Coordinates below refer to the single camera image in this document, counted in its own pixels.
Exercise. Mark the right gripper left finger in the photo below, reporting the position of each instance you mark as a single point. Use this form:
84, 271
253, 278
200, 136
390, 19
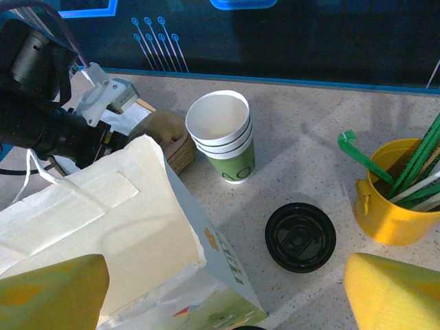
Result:
48, 299

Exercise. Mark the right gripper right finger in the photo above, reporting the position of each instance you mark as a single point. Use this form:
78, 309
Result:
395, 295

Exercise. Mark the floral print paper bag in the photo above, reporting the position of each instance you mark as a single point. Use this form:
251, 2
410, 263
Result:
137, 223

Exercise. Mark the yellow straw holder cup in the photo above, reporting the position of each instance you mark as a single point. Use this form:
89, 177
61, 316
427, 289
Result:
388, 223

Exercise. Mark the green and white wrapped straw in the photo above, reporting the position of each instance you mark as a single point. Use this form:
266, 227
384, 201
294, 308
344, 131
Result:
423, 198

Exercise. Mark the brown pulp cup carrier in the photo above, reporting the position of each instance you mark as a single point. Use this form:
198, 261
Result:
168, 127

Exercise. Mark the green white paper cup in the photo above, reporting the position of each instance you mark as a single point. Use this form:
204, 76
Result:
225, 150
216, 117
233, 168

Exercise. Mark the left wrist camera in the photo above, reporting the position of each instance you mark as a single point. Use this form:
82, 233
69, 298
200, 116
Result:
103, 93

